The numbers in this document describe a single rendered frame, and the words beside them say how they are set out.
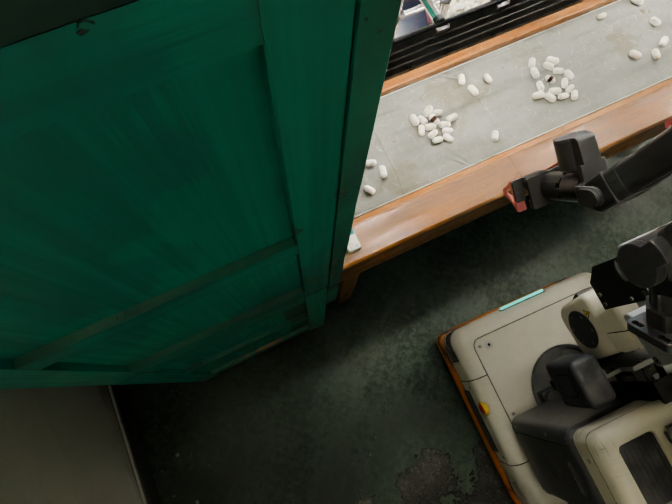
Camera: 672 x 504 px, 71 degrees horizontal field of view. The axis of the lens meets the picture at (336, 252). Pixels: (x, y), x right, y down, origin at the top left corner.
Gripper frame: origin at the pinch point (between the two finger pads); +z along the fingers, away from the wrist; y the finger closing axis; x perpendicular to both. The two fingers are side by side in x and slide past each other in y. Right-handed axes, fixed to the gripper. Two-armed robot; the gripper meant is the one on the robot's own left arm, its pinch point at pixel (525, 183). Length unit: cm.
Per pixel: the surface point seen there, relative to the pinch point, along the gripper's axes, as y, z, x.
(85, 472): 130, 42, 41
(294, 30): 51, -65, -31
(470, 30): -1.5, 8.0, -34.6
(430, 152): 4.7, 33.8, -9.9
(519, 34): -36, 42, -32
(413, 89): 0, 43, -28
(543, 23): -45, 43, -33
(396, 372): 28, 75, 72
